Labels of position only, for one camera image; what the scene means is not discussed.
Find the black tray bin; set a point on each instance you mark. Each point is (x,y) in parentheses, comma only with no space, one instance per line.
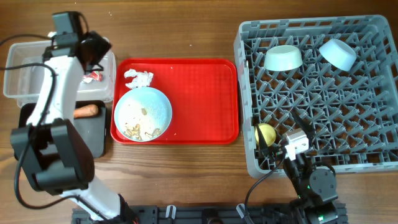
(93,133)

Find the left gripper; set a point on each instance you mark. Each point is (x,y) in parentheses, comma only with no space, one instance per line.
(103,44)

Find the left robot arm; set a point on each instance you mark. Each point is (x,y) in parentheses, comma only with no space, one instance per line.
(63,75)

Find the red serving tray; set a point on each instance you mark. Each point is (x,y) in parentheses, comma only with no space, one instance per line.
(203,93)

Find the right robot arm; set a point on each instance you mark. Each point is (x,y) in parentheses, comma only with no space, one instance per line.
(314,182)

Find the white tissue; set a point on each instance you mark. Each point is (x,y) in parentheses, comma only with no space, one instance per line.
(139,79)

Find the yellow cup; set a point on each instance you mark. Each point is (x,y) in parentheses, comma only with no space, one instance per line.
(268,133)

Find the clear plastic bin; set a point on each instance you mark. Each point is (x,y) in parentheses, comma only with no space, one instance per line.
(24,85)

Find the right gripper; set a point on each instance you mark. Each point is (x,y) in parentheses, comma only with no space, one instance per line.
(276,152)

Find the orange carrot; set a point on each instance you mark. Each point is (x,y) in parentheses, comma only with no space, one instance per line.
(86,111)

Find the light blue plate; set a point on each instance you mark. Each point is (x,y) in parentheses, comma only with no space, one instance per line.
(143,114)

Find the light blue bowl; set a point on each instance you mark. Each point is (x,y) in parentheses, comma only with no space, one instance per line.
(338,54)

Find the grey dishwasher rack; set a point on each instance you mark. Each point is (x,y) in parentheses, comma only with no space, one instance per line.
(354,113)

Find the red snack wrapper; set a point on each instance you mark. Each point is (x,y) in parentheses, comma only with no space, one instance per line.
(93,76)

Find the green bowl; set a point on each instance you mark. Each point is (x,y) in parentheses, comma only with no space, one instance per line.
(283,58)

